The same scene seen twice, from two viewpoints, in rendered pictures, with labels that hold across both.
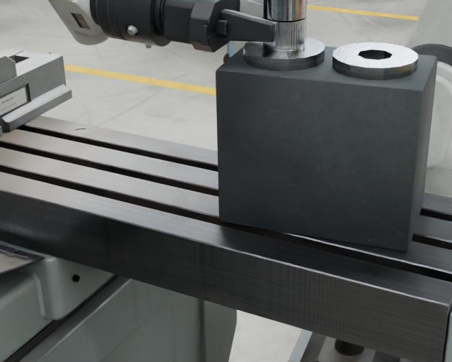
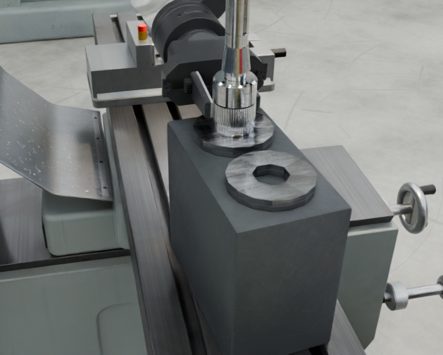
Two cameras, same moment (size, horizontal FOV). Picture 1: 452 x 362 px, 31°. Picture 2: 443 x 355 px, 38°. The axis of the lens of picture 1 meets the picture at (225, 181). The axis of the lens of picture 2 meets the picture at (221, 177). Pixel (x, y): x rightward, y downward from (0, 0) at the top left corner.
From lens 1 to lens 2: 68 cm
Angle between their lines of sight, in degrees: 42
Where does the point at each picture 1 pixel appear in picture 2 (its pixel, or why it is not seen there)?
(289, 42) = (220, 125)
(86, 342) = not seen: hidden behind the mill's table
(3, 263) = (82, 190)
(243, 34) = (196, 100)
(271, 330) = not seen: outside the picture
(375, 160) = (217, 272)
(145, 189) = not seen: hidden behind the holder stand
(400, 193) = (227, 315)
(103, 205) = (139, 185)
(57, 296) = (121, 232)
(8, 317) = (81, 227)
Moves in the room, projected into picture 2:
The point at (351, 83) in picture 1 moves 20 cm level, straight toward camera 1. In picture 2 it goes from (210, 190) to (6, 258)
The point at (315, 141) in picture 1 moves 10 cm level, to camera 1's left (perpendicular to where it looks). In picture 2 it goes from (197, 225) to (143, 184)
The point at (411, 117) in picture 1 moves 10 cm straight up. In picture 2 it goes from (231, 252) to (235, 160)
